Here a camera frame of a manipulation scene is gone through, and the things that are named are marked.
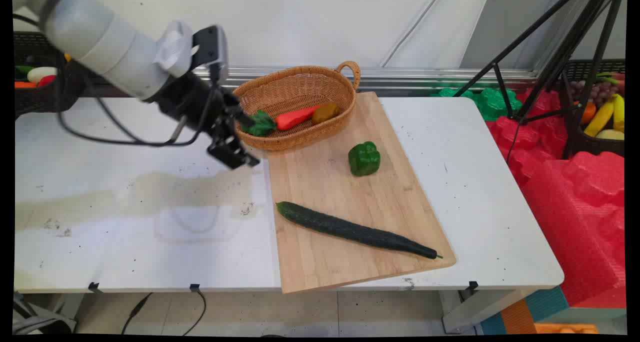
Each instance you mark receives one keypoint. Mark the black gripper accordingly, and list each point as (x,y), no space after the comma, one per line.
(192,99)

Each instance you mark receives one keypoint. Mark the oval wicker basket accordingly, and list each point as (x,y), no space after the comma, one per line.
(295,89)

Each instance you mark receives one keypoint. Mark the brown toy potato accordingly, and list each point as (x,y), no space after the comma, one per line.
(325,112)

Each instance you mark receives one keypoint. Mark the toy carrot with green leaves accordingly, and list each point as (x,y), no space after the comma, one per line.
(295,118)

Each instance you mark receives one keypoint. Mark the green toy bell pepper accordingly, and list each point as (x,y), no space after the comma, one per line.
(364,159)

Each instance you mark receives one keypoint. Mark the long dark green cucumber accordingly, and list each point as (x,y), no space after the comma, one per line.
(350,229)

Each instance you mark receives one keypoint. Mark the black table edge clip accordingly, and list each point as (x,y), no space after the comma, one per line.
(195,287)
(93,286)
(473,285)

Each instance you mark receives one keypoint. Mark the bamboo cutting board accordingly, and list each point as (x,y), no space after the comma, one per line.
(340,262)

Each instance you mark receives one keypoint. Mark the black plastic basket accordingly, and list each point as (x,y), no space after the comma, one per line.
(45,99)

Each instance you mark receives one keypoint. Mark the white toy vegetable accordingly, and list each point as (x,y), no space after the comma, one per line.
(42,73)

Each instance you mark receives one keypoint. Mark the small orange toy carrot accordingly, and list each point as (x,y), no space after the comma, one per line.
(25,84)

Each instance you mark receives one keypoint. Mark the green foam sheet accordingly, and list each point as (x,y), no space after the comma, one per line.
(492,102)

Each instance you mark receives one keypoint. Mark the grey equipment base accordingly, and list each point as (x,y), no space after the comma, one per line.
(40,324)

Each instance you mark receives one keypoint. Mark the white table leg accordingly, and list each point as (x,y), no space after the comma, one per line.
(480,312)

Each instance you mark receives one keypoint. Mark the black tripod stand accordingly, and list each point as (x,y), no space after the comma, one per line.
(562,54)

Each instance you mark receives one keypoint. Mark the teal and orange floor mat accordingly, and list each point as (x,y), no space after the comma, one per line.
(520,317)

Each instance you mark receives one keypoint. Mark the orange toy fruit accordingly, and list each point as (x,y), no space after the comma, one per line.
(588,113)

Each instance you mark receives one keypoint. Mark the red foam sheet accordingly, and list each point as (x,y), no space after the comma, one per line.
(580,217)

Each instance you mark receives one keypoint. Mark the dark fruit basket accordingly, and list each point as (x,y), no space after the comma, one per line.
(590,144)

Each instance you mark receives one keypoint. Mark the purple toy grapes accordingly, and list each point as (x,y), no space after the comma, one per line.
(597,92)

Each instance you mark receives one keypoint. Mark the yellow toy banana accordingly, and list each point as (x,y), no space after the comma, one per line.
(619,113)
(600,117)

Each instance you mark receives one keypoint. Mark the pale yellow toy fruit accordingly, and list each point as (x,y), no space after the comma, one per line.
(611,135)

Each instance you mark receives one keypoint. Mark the red and green toy vegetable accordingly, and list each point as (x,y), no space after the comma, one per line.
(612,78)

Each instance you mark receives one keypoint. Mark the orange foam piece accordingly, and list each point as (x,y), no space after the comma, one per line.
(565,328)

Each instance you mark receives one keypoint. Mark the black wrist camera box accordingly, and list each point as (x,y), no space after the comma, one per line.
(212,44)

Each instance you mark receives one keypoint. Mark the metal wall rail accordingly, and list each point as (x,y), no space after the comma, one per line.
(400,74)

